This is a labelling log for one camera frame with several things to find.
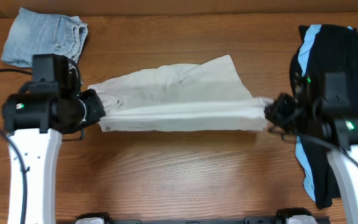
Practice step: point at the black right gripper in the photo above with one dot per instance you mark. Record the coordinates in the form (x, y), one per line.
(281, 109)

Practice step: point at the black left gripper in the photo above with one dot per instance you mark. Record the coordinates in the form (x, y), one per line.
(94, 107)

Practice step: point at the beige khaki shorts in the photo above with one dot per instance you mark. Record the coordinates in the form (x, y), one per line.
(181, 97)

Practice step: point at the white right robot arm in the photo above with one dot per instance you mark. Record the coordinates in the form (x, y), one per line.
(325, 120)

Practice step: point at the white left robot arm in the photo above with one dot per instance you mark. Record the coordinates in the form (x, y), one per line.
(36, 123)

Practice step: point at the black and blue garment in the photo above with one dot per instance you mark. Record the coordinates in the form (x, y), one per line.
(325, 48)

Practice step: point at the folded light blue jeans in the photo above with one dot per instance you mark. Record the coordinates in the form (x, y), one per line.
(35, 33)

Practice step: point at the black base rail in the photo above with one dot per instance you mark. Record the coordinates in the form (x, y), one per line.
(282, 216)

